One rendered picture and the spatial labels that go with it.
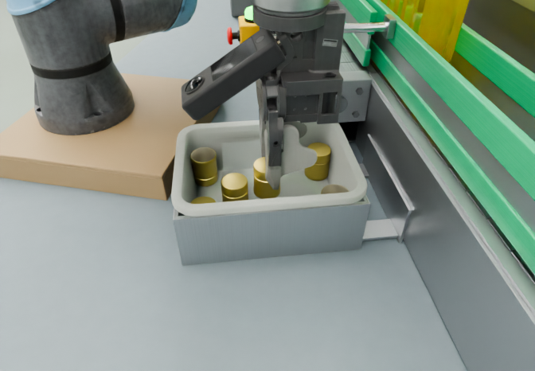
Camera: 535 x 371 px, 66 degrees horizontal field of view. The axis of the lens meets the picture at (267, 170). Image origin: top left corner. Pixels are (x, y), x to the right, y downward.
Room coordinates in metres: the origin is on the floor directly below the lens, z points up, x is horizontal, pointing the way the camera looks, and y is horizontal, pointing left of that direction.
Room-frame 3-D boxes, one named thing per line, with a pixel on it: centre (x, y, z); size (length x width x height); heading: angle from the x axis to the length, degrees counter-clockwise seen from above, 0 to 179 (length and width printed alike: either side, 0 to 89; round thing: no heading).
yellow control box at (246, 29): (0.95, 0.03, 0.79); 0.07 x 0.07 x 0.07; 7
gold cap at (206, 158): (0.45, 0.09, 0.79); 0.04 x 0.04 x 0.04
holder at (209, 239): (0.41, -0.02, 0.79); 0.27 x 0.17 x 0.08; 97
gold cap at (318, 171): (0.46, -0.07, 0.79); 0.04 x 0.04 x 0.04
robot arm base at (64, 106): (0.60, 0.30, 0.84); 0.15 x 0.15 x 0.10
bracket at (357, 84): (0.54, -0.10, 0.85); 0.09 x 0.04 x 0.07; 97
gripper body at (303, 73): (0.40, -0.03, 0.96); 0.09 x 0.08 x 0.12; 98
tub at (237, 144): (0.41, 0.00, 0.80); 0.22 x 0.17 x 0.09; 97
